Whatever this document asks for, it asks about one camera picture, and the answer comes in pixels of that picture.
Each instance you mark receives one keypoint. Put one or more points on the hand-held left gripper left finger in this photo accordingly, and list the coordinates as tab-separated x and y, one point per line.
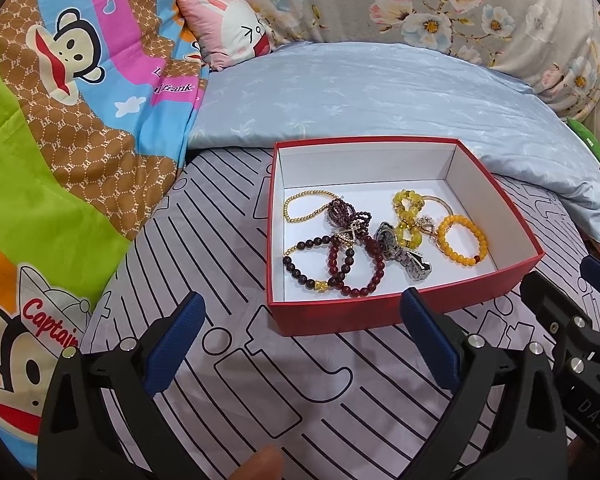
176	345

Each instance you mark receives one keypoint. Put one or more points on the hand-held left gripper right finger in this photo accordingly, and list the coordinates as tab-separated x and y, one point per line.
430	340

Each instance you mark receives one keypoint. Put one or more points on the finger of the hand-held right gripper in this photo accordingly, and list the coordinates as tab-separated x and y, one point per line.
547	302
596	271

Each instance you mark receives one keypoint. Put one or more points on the silver wristwatch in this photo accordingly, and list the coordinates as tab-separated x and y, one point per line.
415	262

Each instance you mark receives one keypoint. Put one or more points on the red cardboard box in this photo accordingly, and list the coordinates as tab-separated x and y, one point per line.
330	310

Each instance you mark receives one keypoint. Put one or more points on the silver dangling earring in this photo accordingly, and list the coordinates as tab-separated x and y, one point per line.
425	224

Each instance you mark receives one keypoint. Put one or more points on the silver flower earring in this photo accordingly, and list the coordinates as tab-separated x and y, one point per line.
352	232

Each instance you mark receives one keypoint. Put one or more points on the thin gold bangle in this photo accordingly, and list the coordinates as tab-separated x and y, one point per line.
442	200

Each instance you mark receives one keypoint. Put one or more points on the person's left hand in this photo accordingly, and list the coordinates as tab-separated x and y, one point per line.
260	465

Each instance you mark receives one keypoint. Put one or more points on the grey striped bed sheet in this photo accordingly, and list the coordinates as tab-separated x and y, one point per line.
280	385

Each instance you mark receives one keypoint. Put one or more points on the green object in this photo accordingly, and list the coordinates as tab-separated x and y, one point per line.
587	140

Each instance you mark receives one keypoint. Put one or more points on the colourful cartoon monkey blanket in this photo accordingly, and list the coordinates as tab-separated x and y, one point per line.
55	135

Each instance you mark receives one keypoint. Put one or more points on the light blue pillow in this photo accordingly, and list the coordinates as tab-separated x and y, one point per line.
355	95

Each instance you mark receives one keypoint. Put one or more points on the pink cartoon pillow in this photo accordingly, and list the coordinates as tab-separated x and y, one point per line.
230	30

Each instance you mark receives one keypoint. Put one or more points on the grey floral quilt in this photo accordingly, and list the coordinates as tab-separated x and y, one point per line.
405	0

